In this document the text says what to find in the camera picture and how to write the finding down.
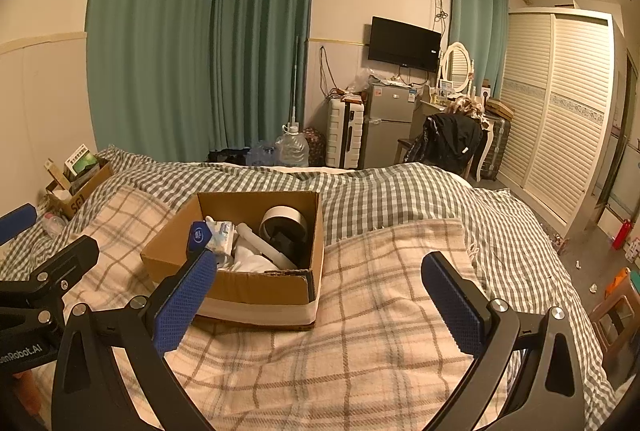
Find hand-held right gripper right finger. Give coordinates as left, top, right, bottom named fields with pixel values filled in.
left=421, top=251, right=586, bottom=431

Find small printed cardboard box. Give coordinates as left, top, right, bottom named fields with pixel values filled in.
left=45, top=156, right=115, bottom=219

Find clear plastic bag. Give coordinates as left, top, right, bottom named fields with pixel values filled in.
left=350, top=70, right=373, bottom=94

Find white tape roll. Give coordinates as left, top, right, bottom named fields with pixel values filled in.
left=262, top=206, right=307, bottom=242

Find grey suitcase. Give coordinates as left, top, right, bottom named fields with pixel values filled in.
left=477, top=113, right=512, bottom=182

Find black bag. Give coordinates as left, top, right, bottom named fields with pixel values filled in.
left=207, top=148, right=248, bottom=164

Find white ribbed suitcase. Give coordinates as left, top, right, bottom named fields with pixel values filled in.
left=325, top=97, right=368, bottom=170

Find flat wooden box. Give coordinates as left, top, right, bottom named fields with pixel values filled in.
left=486, top=97, right=515, bottom=119

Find white pole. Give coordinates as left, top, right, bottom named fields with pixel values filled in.
left=290, top=36, right=302, bottom=126

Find white oval mirror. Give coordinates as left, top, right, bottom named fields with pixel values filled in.
left=439, top=42, right=473, bottom=94

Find black wall television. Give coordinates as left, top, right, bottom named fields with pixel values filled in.
left=368, top=16, right=443, bottom=72

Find wide green curtain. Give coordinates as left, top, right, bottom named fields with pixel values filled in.
left=86, top=0, right=221, bottom=162

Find wooden chair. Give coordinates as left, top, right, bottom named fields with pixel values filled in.
left=397, top=138, right=426, bottom=164

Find white louvred wardrobe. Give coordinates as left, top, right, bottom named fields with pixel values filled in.
left=497, top=7, right=626, bottom=232

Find black jacket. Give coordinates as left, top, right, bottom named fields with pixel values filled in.
left=407, top=113, right=483, bottom=174

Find pack of water bottles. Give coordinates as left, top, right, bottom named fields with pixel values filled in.
left=246, top=140, right=278, bottom=166

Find green window curtain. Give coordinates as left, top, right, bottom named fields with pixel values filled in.
left=207, top=0, right=318, bottom=162

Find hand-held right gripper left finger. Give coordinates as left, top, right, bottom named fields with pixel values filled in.
left=50, top=247, right=218, bottom=431

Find large clear water jug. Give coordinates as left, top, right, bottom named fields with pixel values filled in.
left=276, top=123, right=311, bottom=168

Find blue packet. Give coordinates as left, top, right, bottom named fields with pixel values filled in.
left=189, top=221, right=208, bottom=257

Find wooden stool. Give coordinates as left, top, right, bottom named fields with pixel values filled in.
left=587, top=293, right=640, bottom=362

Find person's left hand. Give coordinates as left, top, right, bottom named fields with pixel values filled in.
left=11, top=368, right=42, bottom=418

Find white tissue pack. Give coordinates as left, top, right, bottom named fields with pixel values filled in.
left=205, top=217, right=236, bottom=254

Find white plastic tube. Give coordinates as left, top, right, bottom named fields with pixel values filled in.
left=235, top=222, right=298, bottom=269

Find narrow green curtain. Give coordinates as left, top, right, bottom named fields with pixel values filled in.
left=449, top=0, right=510, bottom=96

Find green white booklet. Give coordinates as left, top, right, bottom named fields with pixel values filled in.
left=65, top=143, right=98, bottom=176

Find silver small fridge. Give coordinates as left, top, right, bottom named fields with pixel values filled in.
left=361, top=82, right=417, bottom=170

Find dark patterned bag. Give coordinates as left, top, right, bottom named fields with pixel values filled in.
left=302, top=127, right=327, bottom=166

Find black cloth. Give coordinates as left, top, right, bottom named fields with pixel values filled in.
left=271, top=233, right=303, bottom=264

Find red fire extinguisher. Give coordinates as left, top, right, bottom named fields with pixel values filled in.
left=612, top=219, right=632, bottom=251

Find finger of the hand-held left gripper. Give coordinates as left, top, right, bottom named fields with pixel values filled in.
left=0, top=205, right=38, bottom=244
left=29, top=235, right=100, bottom=298

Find cream plaid blanket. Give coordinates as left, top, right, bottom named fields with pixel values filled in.
left=30, top=188, right=506, bottom=431

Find clear plastic bottle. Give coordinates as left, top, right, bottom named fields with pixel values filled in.
left=42, top=212, right=68, bottom=234

